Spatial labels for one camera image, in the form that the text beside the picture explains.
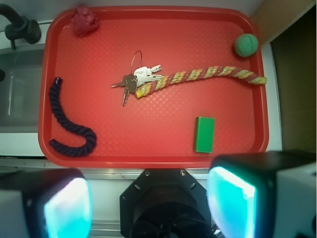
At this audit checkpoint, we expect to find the stainless steel sink basin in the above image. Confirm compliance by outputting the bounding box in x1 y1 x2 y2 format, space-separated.
0 48 44 133

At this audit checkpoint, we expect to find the silver key bunch on ring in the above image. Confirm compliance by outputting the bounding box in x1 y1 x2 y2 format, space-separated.
111 50 162 107

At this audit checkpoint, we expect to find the dark purple twisted rope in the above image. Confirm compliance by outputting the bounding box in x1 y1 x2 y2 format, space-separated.
49 77 97 158

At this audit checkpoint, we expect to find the green rubber ball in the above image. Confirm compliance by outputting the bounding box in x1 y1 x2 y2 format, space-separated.
234 34 259 58

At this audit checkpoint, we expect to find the green rectangular block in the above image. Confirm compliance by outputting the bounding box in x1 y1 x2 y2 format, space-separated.
194 117 215 153

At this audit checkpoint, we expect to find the red plastic tray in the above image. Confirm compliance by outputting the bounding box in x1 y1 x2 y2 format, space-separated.
38 6 269 168

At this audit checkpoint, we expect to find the crumpled red cloth ball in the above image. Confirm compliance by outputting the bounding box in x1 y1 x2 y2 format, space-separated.
71 5 99 37

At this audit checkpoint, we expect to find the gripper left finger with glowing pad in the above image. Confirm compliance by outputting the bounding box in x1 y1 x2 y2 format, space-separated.
0 169 93 238

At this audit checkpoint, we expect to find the multicolour twisted rope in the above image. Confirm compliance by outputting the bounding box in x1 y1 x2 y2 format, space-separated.
135 65 268 99

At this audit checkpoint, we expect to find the black faucet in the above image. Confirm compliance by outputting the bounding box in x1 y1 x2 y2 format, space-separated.
0 3 42 50

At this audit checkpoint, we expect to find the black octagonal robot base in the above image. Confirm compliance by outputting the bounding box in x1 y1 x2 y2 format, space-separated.
119 169 218 238

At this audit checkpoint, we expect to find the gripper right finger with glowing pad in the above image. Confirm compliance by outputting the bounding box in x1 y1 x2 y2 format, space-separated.
207 150 317 238

